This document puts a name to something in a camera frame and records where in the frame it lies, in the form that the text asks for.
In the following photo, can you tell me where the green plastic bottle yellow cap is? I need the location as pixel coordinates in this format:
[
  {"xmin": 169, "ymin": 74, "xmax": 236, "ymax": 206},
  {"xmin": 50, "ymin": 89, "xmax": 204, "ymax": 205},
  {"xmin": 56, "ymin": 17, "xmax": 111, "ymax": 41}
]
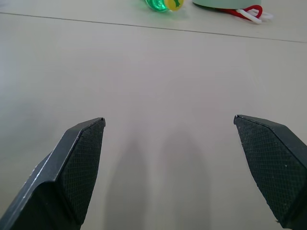
[{"xmin": 140, "ymin": 0, "xmax": 185, "ymax": 12}]

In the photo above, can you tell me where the red and white rope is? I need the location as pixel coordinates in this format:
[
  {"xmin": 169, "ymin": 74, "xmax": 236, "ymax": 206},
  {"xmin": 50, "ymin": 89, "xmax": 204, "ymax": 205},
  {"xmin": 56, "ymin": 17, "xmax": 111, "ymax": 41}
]
[{"xmin": 229, "ymin": 9, "xmax": 274, "ymax": 24}]

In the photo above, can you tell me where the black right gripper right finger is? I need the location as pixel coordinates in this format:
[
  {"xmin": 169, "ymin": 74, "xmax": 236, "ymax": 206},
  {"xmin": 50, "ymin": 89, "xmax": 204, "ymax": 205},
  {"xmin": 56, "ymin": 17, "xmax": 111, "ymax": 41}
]
[{"xmin": 233, "ymin": 114, "xmax": 307, "ymax": 230}]

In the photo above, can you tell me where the red plastic loop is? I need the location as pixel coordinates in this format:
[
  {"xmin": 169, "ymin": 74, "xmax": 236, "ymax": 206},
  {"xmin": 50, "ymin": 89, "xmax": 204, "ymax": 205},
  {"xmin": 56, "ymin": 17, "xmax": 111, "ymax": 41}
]
[{"xmin": 219, "ymin": 5, "xmax": 263, "ymax": 21}]

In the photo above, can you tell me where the pale green round container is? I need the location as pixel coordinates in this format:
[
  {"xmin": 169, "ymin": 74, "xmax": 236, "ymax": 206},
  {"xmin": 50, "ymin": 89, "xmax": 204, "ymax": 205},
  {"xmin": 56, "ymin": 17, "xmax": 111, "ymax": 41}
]
[{"xmin": 191, "ymin": 0, "xmax": 262, "ymax": 10}]

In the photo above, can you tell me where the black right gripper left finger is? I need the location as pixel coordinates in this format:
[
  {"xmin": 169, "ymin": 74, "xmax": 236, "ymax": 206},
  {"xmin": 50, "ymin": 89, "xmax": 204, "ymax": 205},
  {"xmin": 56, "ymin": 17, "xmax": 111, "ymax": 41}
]
[{"xmin": 0, "ymin": 117, "xmax": 106, "ymax": 230}]

